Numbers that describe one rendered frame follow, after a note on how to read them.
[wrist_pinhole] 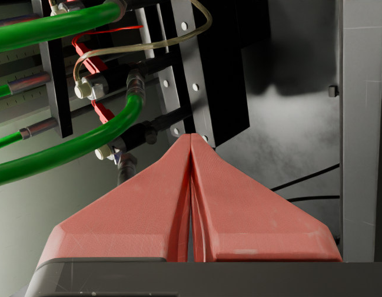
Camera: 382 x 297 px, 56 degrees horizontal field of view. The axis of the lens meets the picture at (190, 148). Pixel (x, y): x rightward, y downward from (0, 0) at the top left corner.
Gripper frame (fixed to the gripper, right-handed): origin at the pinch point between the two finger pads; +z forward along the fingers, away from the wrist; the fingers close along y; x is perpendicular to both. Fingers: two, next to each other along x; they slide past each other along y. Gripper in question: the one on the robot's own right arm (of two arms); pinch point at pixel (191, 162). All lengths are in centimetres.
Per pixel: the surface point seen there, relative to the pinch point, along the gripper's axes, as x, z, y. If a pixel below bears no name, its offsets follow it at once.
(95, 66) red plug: 9.5, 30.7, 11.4
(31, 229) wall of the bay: 46, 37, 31
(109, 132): 6.8, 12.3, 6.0
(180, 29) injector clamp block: 6.9, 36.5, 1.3
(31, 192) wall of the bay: 39, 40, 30
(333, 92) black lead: 15.1, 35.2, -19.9
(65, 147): 6.5, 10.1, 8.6
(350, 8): 1.1, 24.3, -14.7
